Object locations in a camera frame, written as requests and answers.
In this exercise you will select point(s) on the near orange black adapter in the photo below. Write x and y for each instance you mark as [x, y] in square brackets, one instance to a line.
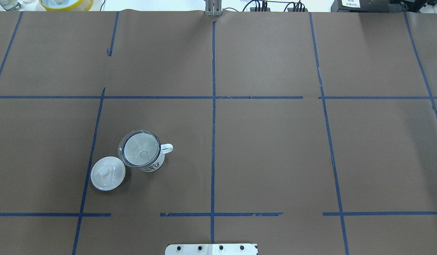
[295, 7]

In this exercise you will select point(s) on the white ceramic lid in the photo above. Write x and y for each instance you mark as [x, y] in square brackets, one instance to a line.
[108, 173]

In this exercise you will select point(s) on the white patterned mug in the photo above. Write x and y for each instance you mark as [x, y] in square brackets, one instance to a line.
[165, 148]

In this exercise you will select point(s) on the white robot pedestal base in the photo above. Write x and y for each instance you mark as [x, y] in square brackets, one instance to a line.
[212, 249]

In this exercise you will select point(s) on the clear plastic bottle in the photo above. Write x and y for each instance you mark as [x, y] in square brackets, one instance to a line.
[10, 5]

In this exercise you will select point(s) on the black computer box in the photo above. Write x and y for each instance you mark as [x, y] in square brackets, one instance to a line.
[366, 6]

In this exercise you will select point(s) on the orange black adapter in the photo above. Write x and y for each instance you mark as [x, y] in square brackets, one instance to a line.
[295, 7]
[259, 6]

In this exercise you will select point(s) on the far orange black adapter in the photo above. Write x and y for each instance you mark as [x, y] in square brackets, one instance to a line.
[259, 6]

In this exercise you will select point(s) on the yellow rimmed bowl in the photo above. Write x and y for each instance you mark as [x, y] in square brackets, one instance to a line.
[66, 5]

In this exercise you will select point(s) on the aluminium frame post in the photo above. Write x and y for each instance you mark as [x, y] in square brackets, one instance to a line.
[213, 8]

